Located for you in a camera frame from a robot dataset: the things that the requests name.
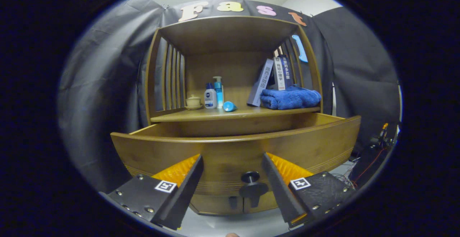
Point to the wooden countertop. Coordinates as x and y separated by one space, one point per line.
201 114

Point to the grey book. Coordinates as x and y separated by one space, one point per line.
260 84

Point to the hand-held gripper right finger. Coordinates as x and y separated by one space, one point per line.
278 190

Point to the blue white cream tube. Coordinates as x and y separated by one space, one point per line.
229 106

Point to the wooden cabinet door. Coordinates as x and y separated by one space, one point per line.
267 203
215 204

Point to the folded blue towel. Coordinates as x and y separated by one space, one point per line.
291 98

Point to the black device with orange tip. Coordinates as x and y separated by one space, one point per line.
381 136

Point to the blue pump bottle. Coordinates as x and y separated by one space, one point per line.
218 91

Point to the wooden drawer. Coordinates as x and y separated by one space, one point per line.
222 154

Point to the white lotion bottle blue cap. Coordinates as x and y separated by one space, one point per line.
210 98

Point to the dark blue book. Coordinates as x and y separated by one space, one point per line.
287 72

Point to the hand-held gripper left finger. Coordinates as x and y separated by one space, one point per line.
187 190

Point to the wooden cabinet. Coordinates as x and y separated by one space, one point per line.
230 32

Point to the black drawer knob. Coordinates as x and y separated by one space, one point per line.
250 177

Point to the small beige lidded cup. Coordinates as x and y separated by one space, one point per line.
193 102

